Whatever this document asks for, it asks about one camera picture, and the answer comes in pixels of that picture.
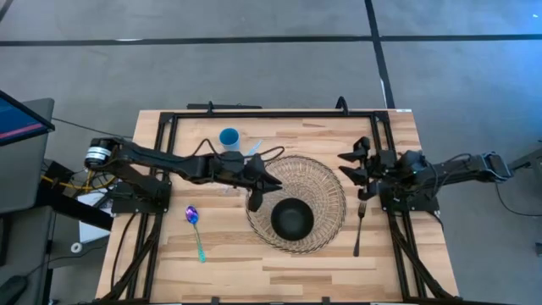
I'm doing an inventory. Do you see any yellow cable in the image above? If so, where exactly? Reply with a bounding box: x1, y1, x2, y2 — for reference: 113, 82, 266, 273
41, 174, 118, 192

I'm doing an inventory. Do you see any dark metal fork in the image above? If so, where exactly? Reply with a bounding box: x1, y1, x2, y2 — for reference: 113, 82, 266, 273
352, 201, 368, 258

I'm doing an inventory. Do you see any black bowl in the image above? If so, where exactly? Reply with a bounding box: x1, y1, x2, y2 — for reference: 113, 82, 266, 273
269, 197, 316, 242

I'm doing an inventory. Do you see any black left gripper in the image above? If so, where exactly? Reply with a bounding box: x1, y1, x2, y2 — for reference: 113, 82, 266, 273
206, 150, 284, 213

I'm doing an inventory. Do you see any black stand leg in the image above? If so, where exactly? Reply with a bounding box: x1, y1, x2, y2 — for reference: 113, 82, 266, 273
36, 160, 115, 232

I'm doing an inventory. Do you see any clear plastic piece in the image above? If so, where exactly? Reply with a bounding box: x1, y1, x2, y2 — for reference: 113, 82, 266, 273
246, 139, 264, 158

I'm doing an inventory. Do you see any thin black cable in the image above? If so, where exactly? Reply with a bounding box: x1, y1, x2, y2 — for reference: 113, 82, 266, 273
53, 117, 133, 140

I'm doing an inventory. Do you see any iridescent blue metal spoon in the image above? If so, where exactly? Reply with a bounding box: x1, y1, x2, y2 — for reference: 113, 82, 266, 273
185, 205, 207, 264

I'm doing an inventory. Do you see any computer monitor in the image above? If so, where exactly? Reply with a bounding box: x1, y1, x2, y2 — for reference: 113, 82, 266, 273
0, 89, 56, 147

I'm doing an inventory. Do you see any round woven straw placemat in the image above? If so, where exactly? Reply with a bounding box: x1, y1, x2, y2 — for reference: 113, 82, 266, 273
245, 154, 347, 256

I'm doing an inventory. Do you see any black computer mouse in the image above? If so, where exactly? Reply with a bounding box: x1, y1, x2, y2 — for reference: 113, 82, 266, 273
0, 274, 29, 305

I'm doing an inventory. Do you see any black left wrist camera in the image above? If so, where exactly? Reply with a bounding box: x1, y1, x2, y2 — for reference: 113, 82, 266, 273
219, 150, 247, 170

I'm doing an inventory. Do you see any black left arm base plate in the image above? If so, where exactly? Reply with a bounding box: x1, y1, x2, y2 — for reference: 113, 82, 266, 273
110, 177, 173, 215

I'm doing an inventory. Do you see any black aluminium table frame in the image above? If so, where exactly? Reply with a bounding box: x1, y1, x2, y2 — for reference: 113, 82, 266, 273
97, 108, 461, 305

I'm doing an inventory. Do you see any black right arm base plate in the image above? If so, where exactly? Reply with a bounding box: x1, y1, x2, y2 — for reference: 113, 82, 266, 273
379, 186, 440, 213

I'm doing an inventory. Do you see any black flat bar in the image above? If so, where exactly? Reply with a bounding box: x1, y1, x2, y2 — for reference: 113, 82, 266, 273
186, 103, 263, 111

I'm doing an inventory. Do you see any white paper sheet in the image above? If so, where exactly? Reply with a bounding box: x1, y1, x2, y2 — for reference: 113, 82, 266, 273
78, 192, 113, 245

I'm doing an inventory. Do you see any black floor cable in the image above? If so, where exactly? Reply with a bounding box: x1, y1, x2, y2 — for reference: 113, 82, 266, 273
494, 181, 542, 218

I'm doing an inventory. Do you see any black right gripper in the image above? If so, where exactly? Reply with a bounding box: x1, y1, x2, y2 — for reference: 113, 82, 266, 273
338, 136, 401, 202

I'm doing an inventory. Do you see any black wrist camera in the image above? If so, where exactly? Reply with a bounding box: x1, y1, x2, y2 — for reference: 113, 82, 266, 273
219, 150, 247, 170
395, 149, 428, 177

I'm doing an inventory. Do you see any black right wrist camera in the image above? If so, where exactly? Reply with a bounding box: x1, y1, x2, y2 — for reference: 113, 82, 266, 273
395, 149, 428, 177

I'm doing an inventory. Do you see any blue plastic cup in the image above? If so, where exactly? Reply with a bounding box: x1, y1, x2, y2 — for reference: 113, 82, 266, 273
218, 127, 241, 153

